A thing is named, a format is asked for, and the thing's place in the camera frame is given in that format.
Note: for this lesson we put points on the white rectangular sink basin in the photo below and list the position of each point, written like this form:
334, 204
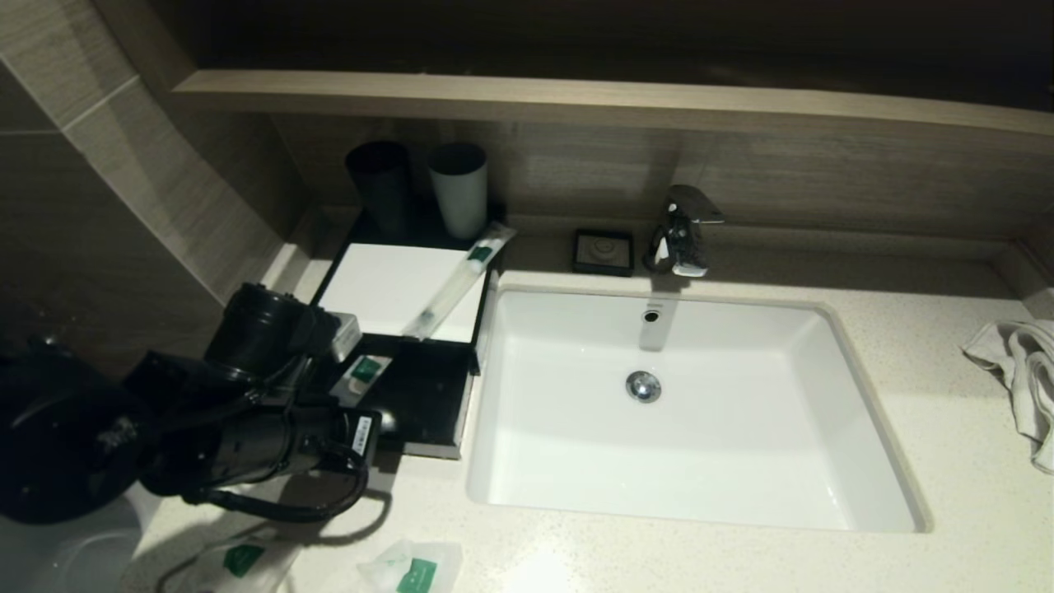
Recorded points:
700, 461

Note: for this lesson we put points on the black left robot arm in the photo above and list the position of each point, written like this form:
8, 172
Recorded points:
66, 436

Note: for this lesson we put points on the toothbrush kit frosted sleeve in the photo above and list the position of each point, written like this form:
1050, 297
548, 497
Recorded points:
365, 372
453, 284

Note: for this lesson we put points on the green-label amenity packet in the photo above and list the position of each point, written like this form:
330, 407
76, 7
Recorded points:
412, 568
243, 564

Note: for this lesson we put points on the black square soap dish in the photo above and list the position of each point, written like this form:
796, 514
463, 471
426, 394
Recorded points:
603, 251

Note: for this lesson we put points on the dark tumbler cup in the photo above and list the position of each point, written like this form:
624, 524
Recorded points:
379, 185

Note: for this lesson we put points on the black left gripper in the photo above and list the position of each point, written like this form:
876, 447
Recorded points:
288, 445

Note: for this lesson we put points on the wooden wall shelf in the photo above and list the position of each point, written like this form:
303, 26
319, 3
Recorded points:
576, 99

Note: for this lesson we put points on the white ribbed tray mat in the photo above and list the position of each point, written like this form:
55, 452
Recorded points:
379, 288

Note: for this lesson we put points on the chrome sink drain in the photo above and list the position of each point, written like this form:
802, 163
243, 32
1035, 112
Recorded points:
643, 386

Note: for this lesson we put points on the chrome sink faucet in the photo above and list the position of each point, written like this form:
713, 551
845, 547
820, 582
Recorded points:
682, 235

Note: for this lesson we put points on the grey tumbler cup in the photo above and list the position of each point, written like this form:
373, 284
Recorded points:
459, 193

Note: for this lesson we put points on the white crumpled towel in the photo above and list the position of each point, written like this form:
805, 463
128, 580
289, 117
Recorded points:
1025, 371

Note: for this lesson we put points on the black amenity drawer box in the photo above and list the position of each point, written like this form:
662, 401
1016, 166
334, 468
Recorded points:
346, 239

